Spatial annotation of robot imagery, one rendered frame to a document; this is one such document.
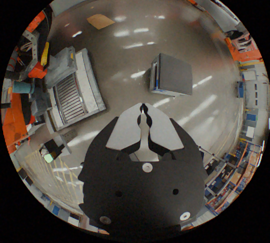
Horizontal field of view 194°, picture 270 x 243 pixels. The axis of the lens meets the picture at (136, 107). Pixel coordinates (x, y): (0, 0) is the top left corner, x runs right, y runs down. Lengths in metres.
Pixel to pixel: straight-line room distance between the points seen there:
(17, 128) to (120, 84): 1.27
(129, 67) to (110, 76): 0.25
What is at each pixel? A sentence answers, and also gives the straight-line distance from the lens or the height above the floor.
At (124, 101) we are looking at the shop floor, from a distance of 0.91.
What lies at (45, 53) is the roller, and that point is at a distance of 0.87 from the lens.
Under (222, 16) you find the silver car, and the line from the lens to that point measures 2.05.
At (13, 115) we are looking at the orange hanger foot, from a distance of 1.12.
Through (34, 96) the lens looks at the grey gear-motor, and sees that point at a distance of 1.11.
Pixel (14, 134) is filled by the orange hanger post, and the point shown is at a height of 0.72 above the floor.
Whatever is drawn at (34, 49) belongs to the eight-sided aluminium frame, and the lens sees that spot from 0.72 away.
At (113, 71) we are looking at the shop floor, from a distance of 0.99.
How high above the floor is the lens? 0.91
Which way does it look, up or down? 80 degrees down
